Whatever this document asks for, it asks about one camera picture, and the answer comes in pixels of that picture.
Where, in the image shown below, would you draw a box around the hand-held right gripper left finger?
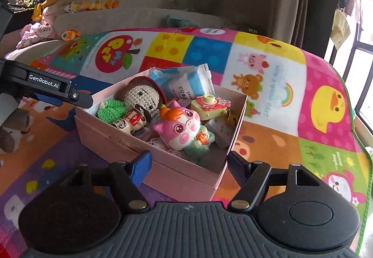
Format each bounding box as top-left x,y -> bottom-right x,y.
70,150 -> 152,212

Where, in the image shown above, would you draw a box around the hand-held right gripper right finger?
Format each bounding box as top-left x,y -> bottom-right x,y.
227,151 -> 321,211

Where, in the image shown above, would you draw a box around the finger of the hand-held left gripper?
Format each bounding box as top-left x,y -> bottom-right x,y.
35,89 -> 94,109

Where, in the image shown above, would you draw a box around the pink box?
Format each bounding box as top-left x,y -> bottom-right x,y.
74,67 -> 248,202

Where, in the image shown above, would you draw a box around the small painted face figurine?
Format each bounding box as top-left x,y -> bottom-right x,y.
112,103 -> 152,137

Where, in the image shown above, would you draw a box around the pink pig figurine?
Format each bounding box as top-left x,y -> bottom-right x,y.
153,100 -> 216,160

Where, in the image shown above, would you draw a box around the crochet doll with red hat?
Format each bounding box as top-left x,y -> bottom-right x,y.
97,77 -> 167,125

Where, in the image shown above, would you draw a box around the yellow pink toy camera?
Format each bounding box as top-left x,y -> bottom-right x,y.
191,94 -> 232,121

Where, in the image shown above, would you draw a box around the blue tissue pack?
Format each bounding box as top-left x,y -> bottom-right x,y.
149,63 -> 216,101

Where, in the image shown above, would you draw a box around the person's left hand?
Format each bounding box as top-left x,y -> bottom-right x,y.
0,108 -> 30,154

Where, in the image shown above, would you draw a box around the pink floral clothes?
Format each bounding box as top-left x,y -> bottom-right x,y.
16,23 -> 57,49

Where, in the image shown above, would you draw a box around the colourful printed play mat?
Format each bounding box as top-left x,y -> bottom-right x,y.
0,28 -> 369,255

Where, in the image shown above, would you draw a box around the orange fish toy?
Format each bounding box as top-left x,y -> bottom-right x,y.
61,29 -> 82,42

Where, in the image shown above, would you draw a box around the beige plush toy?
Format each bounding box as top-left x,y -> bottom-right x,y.
41,0 -> 74,26

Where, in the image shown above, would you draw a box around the teal cloth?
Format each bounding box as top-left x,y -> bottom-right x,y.
166,14 -> 199,28

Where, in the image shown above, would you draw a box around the yellow hanging cloth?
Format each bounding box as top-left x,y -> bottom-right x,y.
332,9 -> 352,50

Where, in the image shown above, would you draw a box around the window frame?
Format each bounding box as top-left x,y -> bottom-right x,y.
326,13 -> 373,142

